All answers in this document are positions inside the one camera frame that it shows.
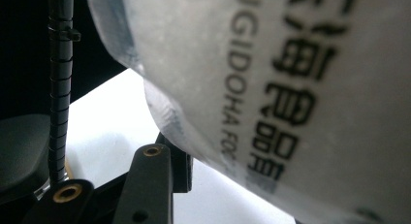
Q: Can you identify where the red and white spouted pouch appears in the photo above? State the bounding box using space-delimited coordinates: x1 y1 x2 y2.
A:
82 0 411 224

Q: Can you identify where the right hand-held gripper cable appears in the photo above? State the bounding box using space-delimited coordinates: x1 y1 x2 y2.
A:
47 0 81 186

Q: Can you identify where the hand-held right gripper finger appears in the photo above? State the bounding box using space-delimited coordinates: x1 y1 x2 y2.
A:
154 132 194 194

